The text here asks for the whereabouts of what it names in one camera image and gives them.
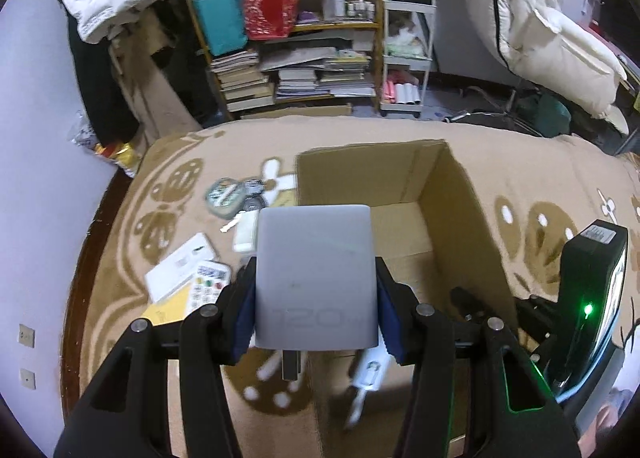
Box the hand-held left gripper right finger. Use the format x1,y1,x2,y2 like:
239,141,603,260
375,257,583,458

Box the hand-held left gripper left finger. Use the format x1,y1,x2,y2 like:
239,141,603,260
52,257,258,458

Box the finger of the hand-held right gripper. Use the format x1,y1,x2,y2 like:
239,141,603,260
449,286,518,334
515,294,563,354

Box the white remote with coloured buttons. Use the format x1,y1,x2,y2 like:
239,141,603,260
185,262,232,316

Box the white card box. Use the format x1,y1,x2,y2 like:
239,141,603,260
144,232,219,304

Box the grey rounded adapter box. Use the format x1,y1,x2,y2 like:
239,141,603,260
254,205,379,381

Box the cardboard box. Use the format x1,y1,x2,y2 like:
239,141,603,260
296,139,521,458

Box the yellow round disc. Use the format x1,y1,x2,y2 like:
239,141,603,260
140,283,193,328

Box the black key bunch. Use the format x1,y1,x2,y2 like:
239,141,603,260
219,194,267,235

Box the round green tin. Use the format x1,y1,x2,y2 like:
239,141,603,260
205,177,247,217

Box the green bag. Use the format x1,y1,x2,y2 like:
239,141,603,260
537,93,572,136

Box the tan printed blanket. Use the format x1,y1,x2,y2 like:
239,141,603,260
60,115,640,458

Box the metal chair base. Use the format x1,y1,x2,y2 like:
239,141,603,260
442,73,551,136

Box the pile of snack packets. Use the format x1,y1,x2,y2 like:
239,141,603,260
67,110,143,179

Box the flat long cardboard piece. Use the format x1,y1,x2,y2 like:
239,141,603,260
240,104,353,120

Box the stack of books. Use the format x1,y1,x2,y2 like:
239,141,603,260
207,45,376,114

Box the brown cardboard sheets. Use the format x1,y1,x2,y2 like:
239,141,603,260
107,13,203,149

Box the white trolley cart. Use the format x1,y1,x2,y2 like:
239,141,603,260
378,0,437,119

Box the cream padded chair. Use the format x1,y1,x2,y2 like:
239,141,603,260
462,0,631,136

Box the black hanging garment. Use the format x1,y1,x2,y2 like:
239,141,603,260
55,0,146,144

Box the teal bag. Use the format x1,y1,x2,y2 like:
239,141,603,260
192,0,249,57

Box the wooden shelf rack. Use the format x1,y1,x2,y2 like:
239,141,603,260
170,0,386,121

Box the red patterned bag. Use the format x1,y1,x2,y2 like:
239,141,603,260
240,0,307,41

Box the row of small jars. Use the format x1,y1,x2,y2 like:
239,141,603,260
347,0,376,21

